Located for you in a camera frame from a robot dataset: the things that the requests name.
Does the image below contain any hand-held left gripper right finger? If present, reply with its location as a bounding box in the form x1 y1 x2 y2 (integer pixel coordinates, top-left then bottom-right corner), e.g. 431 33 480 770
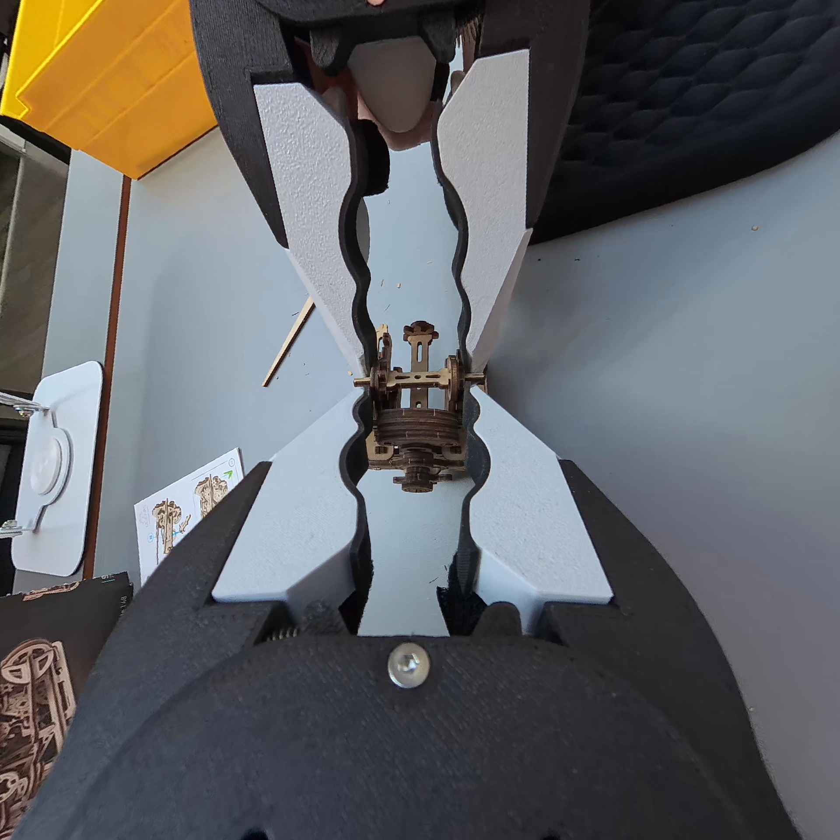
459 387 616 626

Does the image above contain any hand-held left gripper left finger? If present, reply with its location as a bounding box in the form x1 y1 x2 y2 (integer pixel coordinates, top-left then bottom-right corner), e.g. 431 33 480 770
210 390 375 623

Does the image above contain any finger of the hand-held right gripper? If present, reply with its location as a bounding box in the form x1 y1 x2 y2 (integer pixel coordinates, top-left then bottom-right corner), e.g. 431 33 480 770
251 80 389 378
430 47 532 374

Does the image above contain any wooden mechanical puzzle model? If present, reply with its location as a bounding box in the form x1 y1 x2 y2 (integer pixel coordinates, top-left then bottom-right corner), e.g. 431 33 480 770
353 320 488 494

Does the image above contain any grey desk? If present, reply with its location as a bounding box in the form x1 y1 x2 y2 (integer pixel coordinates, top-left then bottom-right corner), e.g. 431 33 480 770
10 147 126 581
92 128 840 840

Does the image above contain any person's right hand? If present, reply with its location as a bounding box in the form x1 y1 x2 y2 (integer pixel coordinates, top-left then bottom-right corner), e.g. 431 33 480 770
361 69 473 153

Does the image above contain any yellow plastic bin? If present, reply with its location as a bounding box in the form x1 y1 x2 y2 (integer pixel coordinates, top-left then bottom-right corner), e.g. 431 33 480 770
0 0 221 180

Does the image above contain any illustrated instruction booklet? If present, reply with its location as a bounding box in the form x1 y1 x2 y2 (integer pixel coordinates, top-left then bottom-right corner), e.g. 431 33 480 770
134 448 245 588

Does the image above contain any thin wooden stick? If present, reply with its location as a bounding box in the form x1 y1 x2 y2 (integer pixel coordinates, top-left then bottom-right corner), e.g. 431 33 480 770
262 295 317 388

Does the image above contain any black quilted armrest pad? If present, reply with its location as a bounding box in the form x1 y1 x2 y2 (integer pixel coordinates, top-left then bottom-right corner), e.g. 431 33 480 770
535 0 840 244

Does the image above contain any black puzzle packaging box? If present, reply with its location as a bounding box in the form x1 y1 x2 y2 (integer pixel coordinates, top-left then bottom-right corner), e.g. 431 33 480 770
0 571 134 840

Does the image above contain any white lamp base plate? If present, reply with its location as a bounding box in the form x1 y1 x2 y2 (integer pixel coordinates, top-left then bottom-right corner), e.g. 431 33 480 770
0 361 106 578

